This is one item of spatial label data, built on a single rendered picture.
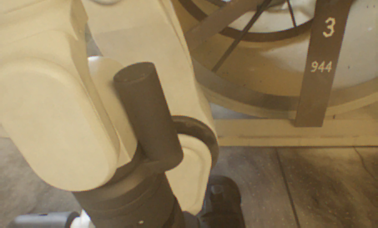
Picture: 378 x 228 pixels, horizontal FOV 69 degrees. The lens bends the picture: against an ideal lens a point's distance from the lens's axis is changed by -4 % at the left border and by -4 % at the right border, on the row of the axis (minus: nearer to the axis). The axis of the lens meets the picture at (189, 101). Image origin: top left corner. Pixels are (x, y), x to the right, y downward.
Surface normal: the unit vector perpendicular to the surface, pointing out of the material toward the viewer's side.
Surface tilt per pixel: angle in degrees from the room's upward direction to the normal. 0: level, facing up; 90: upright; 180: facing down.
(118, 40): 115
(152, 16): 90
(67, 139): 90
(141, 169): 36
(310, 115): 90
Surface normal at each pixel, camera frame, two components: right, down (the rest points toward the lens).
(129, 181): 0.28, -0.39
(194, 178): 0.06, 0.52
